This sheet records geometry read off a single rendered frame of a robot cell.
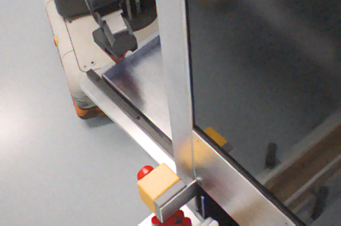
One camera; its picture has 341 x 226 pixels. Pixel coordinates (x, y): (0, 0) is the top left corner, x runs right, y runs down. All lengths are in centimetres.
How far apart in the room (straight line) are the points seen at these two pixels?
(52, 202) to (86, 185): 14
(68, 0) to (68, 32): 13
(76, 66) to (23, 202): 55
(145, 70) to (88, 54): 88
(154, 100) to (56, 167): 105
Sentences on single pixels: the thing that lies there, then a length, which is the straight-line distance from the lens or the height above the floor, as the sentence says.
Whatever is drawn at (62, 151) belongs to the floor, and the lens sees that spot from 255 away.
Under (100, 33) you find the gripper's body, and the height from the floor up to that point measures 100.
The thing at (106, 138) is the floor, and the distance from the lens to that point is 254.
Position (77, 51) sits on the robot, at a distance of 247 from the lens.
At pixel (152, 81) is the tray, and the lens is 156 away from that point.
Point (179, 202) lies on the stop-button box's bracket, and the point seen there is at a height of 99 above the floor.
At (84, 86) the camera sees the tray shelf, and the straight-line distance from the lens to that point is 158.
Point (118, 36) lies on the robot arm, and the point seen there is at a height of 110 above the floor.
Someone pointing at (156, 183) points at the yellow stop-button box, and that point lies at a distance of 124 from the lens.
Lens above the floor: 212
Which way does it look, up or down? 54 degrees down
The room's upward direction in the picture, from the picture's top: 6 degrees counter-clockwise
